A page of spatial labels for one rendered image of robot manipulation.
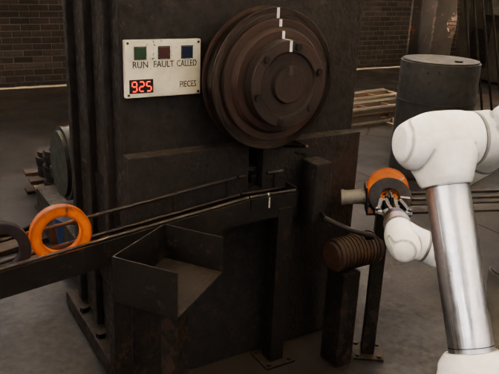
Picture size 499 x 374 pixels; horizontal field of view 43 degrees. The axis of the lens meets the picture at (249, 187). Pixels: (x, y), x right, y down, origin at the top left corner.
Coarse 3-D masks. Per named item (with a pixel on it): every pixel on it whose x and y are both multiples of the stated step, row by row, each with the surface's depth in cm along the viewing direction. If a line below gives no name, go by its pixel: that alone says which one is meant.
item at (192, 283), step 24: (144, 240) 182; (168, 240) 192; (192, 240) 188; (216, 240) 184; (120, 264) 168; (144, 264) 165; (168, 264) 190; (192, 264) 190; (216, 264) 187; (120, 288) 170; (144, 288) 167; (168, 288) 163; (192, 288) 178; (168, 312) 166; (168, 336) 185; (168, 360) 187
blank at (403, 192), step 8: (376, 184) 231; (384, 184) 230; (392, 184) 230; (400, 184) 230; (368, 192) 230; (376, 192) 229; (384, 192) 232; (400, 192) 228; (408, 192) 228; (368, 200) 229; (376, 200) 228; (408, 200) 226; (384, 208) 226
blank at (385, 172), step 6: (384, 168) 235; (390, 168) 235; (372, 174) 235; (378, 174) 235; (384, 174) 235; (390, 174) 235; (396, 174) 234; (402, 174) 234; (372, 180) 235; (402, 180) 234
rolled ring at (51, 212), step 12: (60, 204) 189; (36, 216) 186; (48, 216) 186; (60, 216) 188; (72, 216) 190; (84, 216) 192; (36, 228) 185; (84, 228) 193; (36, 240) 186; (84, 240) 194; (36, 252) 188; (48, 252) 189
